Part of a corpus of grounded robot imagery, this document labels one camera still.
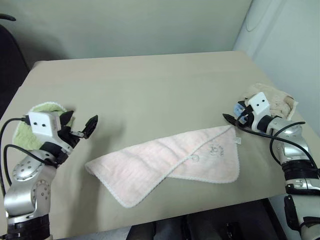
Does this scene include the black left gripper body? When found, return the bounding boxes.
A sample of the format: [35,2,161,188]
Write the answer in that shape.
[57,125,85,151]

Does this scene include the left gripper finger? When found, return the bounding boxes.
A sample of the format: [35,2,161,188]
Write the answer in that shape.
[59,109,76,127]
[83,114,99,139]

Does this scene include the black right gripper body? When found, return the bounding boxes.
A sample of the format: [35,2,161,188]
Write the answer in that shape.
[233,103,254,126]

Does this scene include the beige towel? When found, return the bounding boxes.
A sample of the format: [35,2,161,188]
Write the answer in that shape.
[240,83,300,121]

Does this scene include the green towel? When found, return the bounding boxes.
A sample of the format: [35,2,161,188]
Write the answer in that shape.
[12,101,76,151]

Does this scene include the pink towel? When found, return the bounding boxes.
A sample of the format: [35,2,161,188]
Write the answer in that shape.
[84,124,242,209]

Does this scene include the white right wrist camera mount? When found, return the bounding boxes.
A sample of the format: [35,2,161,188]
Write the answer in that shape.
[247,91,272,131]

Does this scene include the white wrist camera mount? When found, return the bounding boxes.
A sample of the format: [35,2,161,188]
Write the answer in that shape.
[27,111,62,145]
[247,91,272,131]

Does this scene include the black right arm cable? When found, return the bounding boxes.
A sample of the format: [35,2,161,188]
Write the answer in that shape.
[238,120,320,176]

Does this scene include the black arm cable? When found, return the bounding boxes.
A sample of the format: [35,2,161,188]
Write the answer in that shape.
[0,115,62,196]
[238,120,320,176]

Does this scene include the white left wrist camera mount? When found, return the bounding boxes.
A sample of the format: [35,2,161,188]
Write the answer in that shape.
[27,111,62,145]

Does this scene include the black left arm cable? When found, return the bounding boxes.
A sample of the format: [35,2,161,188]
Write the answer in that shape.
[0,115,62,196]

